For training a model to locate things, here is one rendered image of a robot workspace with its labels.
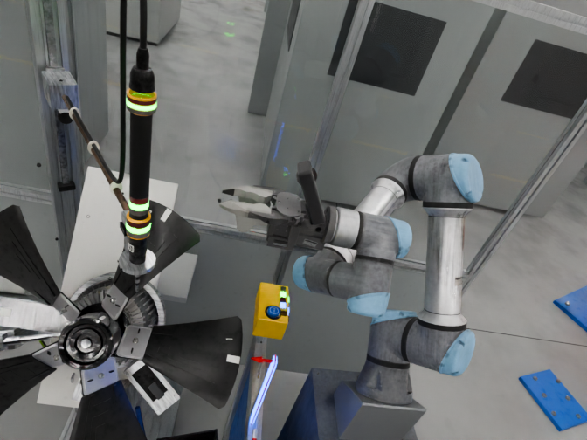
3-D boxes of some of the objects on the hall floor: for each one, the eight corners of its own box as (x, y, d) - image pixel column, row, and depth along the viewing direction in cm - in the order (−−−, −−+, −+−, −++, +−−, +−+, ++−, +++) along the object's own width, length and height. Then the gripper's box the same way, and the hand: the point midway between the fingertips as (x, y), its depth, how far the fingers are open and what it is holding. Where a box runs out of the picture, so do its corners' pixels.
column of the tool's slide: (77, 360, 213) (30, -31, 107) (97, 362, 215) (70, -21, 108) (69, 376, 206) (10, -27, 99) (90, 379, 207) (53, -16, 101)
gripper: (325, 264, 77) (211, 244, 74) (321, 226, 86) (220, 207, 83) (339, 230, 72) (217, 205, 69) (334, 194, 81) (226, 171, 77)
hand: (229, 195), depth 74 cm, fingers open, 3 cm apart
